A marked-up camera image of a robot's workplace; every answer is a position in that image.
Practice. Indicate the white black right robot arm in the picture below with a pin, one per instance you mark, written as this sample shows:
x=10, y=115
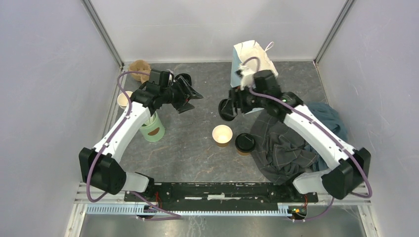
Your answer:
x=347, y=171

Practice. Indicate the brown paper coffee cup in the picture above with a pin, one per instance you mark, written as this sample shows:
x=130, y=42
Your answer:
x=243, y=153

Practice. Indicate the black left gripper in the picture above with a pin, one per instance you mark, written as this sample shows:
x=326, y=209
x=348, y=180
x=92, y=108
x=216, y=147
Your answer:
x=181, y=105

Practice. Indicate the black plastic cup lid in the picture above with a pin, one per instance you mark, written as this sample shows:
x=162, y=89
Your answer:
x=245, y=142

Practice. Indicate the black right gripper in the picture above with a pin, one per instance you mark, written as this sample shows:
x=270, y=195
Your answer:
x=236, y=95

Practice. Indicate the brown pulp cup carriers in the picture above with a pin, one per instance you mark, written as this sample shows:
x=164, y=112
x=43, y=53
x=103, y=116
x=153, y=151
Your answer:
x=140, y=66

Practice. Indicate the teal blue cloth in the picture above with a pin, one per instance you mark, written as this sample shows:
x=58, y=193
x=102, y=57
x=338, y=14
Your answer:
x=330, y=118

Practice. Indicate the stack of black lids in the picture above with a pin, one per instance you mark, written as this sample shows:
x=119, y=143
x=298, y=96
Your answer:
x=186, y=77

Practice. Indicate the light blue paper bag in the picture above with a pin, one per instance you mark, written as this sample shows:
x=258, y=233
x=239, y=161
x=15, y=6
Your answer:
x=245, y=50

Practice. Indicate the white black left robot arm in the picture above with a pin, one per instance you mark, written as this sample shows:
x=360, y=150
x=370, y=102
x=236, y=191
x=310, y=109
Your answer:
x=99, y=165

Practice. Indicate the green cup holder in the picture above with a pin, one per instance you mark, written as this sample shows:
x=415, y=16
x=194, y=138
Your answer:
x=153, y=129

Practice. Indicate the white slotted cable duct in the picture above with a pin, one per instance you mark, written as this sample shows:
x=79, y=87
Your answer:
x=139, y=209

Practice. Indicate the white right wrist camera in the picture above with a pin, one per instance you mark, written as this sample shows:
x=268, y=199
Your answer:
x=246, y=75

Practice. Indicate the dark grey checked cloth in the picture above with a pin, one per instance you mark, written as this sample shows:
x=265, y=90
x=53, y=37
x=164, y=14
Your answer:
x=280, y=153

